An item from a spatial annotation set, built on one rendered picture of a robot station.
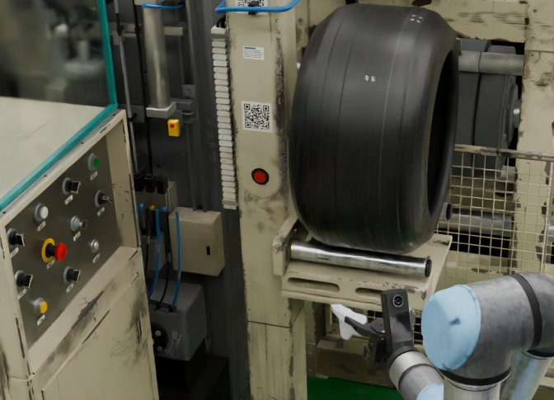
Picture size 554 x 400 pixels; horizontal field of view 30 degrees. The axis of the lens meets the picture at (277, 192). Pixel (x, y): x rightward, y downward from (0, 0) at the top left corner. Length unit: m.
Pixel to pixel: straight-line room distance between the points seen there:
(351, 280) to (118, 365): 0.60
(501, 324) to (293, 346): 1.32
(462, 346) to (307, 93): 0.88
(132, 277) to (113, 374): 0.24
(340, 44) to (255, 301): 0.79
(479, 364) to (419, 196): 0.76
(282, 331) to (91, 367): 0.56
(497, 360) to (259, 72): 1.09
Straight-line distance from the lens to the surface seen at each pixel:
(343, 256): 2.48
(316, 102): 2.22
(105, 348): 2.50
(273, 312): 2.73
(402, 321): 1.92
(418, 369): 1.85
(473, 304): 1.53
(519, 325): 1.55
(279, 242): 2.47
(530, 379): 1.75
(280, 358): 2.81
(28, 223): 2.20
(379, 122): 2.18
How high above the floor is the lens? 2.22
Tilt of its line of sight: 28 degrees down
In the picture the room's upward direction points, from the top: 3 degrees counter-clockwise
